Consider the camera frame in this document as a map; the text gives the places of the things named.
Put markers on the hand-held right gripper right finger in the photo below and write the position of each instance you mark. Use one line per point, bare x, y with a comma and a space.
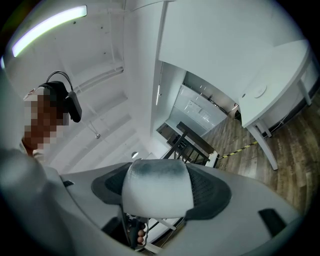
250, 212

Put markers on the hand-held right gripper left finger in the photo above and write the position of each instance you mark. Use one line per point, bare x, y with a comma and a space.
82, 200

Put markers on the person's right hand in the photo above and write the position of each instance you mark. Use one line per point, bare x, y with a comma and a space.
140, 233

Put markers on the person's white shirt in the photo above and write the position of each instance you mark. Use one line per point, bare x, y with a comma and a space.
38, 155

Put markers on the yellow black striped tape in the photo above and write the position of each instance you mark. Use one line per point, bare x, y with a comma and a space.
240, 150

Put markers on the small metal ceiling fixture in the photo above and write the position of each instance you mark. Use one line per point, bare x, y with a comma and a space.
97, 136

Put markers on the round pendant lamp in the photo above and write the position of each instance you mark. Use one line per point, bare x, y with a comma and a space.
135, 154

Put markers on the person's head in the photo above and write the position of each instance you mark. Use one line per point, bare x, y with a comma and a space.
42, 120

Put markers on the black metal railing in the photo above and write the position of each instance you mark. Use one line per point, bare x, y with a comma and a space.
185, 147

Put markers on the frosted glass partition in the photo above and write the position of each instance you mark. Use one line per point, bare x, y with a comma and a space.
197, 110

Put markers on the white table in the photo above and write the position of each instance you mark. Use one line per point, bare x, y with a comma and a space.
275, 82

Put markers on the long ceiling light strip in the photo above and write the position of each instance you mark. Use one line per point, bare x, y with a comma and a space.
50, 27

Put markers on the black head-mounted camera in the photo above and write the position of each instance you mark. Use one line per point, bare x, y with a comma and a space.
75, 110

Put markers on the narrow wall light strip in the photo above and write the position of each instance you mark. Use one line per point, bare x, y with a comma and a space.
158, 95

